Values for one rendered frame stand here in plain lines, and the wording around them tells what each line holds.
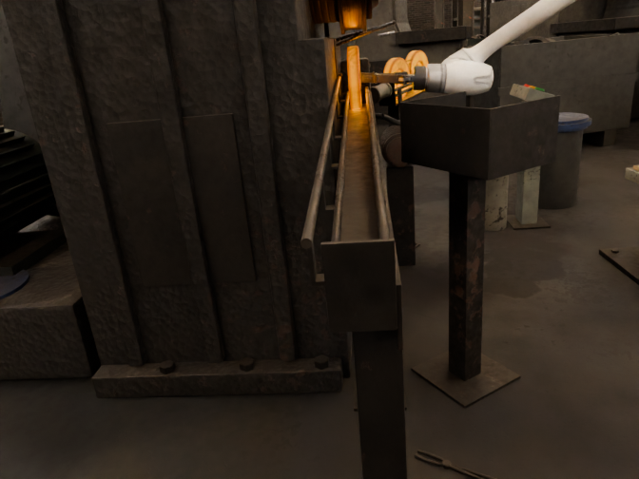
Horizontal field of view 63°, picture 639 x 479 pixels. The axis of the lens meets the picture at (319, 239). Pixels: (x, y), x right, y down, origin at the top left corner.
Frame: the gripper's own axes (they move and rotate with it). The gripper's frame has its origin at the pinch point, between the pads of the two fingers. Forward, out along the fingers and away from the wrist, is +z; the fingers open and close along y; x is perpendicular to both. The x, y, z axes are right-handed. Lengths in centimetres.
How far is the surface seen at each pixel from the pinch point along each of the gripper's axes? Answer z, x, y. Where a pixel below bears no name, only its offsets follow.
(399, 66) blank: -14.5, 2.1, 34.4
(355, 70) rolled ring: 2.2, 3.2, -18.9
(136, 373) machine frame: 59, -73, -63
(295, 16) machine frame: 15, 16, -58
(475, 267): -28, -40, -60
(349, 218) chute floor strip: 2, -15, -98
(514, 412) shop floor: -38, -71, -73
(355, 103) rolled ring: 2.0, -6.2, -16.3
